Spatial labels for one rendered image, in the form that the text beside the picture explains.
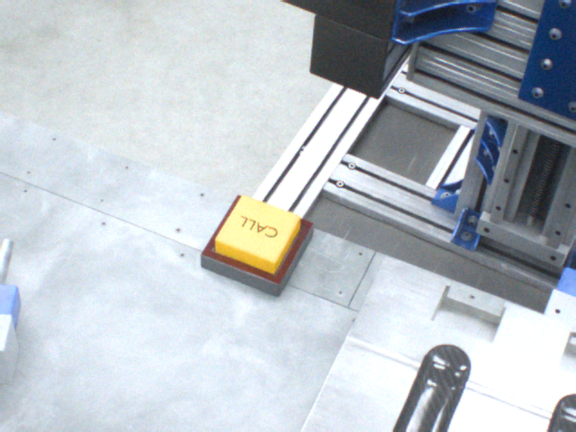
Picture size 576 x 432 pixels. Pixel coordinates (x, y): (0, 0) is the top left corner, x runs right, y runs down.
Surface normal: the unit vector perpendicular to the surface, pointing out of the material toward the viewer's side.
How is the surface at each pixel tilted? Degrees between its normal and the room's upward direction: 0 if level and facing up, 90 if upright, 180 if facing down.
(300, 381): 0
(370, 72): 90
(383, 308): 0
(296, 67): 0
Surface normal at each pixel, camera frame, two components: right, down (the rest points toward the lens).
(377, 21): -0.46, 0.67
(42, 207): 0.06, -0.63
